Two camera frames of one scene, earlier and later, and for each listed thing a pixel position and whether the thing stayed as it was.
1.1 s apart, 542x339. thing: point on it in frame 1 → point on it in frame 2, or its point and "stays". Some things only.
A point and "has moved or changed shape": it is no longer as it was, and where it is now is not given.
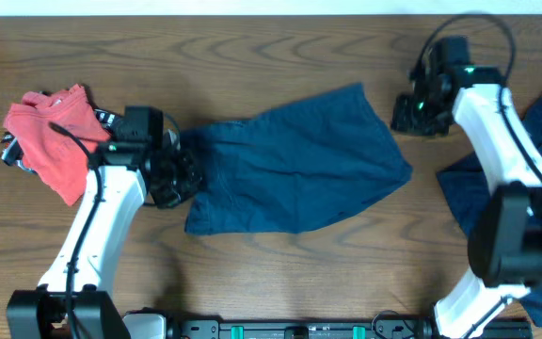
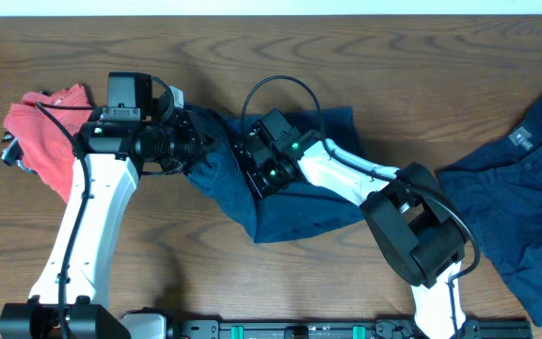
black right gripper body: (422, 114) → (268, 178)
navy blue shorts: (294, 169) has moved or changed shape
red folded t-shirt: (58, 161) stays
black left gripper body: (175, 178) → (176, 146)
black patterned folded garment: (11, 155) stays
